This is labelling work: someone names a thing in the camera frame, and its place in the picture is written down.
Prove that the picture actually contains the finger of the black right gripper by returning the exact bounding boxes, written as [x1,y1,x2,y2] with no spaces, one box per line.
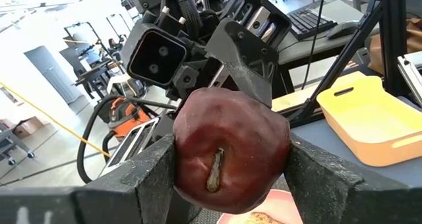
[166,65,200,101]
[204,18,280,109]

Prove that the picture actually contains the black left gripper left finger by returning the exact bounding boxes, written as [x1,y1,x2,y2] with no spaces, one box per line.
[121,134,177,224]

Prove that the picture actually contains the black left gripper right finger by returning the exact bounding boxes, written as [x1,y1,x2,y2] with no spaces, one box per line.
[284,134,406,224]

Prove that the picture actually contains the dark red apple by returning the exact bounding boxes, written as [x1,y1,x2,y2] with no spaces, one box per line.
[172,86,292,215]

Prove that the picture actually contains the black two-slot toaster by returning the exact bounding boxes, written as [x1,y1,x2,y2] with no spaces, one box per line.
[98,113,175,179]

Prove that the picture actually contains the pink plate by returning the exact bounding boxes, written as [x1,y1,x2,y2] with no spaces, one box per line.
[216,189,304,224]

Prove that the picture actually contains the grey desk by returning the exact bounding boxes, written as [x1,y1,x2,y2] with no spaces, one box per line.
[276,0,380,73]

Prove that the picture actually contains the orange shop vacuum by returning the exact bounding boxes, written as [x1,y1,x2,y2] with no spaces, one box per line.
[107,97,152,142]
[76,94,179,184]

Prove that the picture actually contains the black keyboard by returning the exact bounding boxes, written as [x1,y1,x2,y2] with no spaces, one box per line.
[286,7,339,42]

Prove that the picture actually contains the person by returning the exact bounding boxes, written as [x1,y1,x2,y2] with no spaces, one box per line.
[107,38,125,53]

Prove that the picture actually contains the yellow plastic bin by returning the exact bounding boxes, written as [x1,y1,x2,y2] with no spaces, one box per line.
[316,75,422,168]

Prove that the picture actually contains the cluttered black workbench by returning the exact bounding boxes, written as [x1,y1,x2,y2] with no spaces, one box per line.
[61,21,126,99]

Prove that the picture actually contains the black computer mouse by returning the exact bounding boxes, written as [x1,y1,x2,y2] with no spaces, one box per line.
[325,20,359,40]

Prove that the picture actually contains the cardboard box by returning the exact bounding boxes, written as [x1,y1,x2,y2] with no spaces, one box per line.
[13,116,45,139]

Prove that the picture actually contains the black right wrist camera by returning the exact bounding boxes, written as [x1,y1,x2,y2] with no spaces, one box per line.
[126,22,188,89]

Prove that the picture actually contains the yellow cable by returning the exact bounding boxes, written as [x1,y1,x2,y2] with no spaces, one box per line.
[0,81,111,158]

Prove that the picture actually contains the silver aluminium rail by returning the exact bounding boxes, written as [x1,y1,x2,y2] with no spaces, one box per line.
[397,51,422,106]

